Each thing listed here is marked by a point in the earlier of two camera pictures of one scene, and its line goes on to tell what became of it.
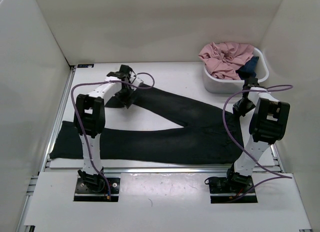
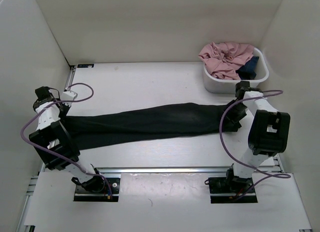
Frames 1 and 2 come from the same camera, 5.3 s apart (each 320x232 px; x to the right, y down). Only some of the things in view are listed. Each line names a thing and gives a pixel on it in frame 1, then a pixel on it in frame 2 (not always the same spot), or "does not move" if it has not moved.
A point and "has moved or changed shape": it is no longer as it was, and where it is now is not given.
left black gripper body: (123, 95) → (63, 110)
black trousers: (209, 135) has moved or changed shape
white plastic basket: (212, 85) does not move
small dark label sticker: (85, 65) does not move
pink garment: (223, 59) does not move
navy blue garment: (248, 70) does not move
